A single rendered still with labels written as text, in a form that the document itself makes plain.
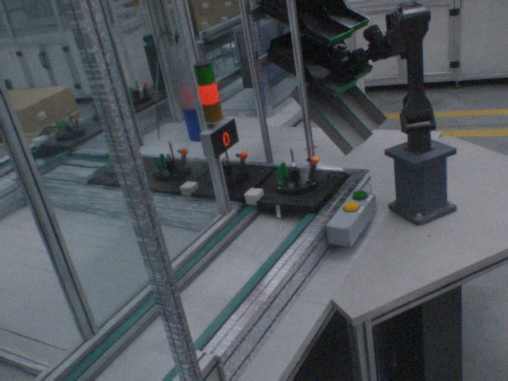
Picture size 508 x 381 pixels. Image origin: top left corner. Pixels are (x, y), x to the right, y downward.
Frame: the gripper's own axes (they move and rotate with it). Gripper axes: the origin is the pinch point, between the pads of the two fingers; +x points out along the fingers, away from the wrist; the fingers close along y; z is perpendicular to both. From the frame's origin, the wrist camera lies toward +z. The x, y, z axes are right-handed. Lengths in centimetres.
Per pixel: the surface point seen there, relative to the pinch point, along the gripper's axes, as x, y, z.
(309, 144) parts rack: 9.5, 25.9, -21.6
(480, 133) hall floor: 90, -234, -99
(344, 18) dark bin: 1.9, 0.3, 13.4
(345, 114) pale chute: 4.7, 9.9, -17.0
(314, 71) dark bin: 7.2, 16.0, 0.6
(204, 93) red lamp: 0, 68, 7
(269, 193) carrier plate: 8, 51, -29
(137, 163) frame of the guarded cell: -47, 119, 3
